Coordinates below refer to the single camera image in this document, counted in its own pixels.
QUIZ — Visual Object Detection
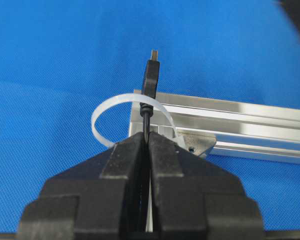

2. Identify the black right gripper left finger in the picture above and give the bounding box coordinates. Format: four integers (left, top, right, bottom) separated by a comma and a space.
16, 132, 145, 240

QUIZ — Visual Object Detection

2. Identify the black USB cable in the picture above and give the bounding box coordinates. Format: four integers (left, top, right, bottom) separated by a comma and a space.
139, 49, 161, 146

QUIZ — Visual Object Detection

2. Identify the translucent white zip tie loop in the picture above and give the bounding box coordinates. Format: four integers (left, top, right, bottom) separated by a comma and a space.
90, 93, 179, 148

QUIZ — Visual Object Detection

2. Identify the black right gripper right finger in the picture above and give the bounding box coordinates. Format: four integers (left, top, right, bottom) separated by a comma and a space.
148, 132, 265, 240

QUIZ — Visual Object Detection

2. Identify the blue mesh cloth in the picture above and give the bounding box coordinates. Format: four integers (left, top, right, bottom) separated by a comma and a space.
0, 0, 300, 233

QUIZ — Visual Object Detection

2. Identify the aluminium corner bracket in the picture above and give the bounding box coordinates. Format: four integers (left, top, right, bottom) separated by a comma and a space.
175, 133, 217, 160

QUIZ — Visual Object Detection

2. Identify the aluminium extrusion frame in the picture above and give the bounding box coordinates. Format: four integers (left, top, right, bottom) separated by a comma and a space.
128, 89, 300, 166

